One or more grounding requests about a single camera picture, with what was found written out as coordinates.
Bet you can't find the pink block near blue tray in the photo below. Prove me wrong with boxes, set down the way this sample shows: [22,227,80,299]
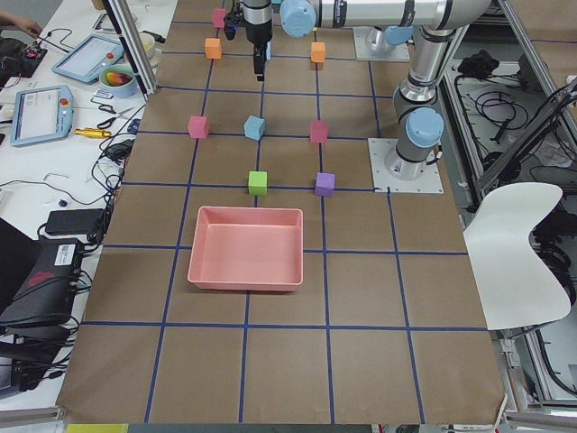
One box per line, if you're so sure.
[212,8,227,29]

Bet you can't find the green foam block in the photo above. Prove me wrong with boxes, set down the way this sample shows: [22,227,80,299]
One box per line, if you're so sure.
[248,170,268,196]

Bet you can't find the teach pendant near scissors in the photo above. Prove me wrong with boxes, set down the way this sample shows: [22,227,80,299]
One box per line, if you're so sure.
[51,34,124,84]

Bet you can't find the beige bowl with lemon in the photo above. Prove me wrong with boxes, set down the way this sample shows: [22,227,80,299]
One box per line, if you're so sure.
[139,32,156,60]

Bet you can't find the orange block far side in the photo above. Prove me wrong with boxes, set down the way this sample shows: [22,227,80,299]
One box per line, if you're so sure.
[204,38,223,60]

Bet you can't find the pink block near arm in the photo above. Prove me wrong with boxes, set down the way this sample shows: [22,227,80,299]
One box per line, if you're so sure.
[309,120,329,143]

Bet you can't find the orange block near arms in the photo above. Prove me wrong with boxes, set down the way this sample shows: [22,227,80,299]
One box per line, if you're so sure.
[310,41,326,64]

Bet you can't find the pink plastic tray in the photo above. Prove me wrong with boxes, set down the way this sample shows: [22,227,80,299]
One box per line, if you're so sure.
[188,206,304,292]

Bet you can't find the pink block far side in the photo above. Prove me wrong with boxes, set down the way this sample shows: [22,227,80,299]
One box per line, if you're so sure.
[188,115,209,139]

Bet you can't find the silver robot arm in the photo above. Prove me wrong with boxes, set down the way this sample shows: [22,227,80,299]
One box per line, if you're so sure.
[386,1,490,181]
[225,1,490,82]

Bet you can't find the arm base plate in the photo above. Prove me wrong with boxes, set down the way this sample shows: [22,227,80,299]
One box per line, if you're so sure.
[368,138,444,194]
[353,26,413,62]

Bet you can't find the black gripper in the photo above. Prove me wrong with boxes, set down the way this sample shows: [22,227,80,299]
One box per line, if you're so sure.
[242,0,273,81]

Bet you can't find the green bowl with fruit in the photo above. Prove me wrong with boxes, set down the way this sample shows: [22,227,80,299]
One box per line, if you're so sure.
[99,64,138,98]

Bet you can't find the white chair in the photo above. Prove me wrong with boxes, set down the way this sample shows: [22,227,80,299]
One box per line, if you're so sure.
[463,182,571,330]

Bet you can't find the purple block near pink tray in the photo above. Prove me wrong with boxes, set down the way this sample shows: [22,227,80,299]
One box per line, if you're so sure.
[314,172,335,198]

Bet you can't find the scissors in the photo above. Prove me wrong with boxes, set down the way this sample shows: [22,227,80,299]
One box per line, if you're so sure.
[96,104,132,130]

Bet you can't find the black power adapter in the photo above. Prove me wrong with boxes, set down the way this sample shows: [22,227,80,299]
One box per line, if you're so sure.
[44,208,104,235]

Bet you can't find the teach pendant near bowl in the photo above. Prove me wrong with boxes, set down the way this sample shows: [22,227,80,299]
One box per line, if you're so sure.
[10,85,74,147]

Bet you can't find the gold metal tool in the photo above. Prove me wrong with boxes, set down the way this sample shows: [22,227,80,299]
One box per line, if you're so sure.
[75,128,112,139]

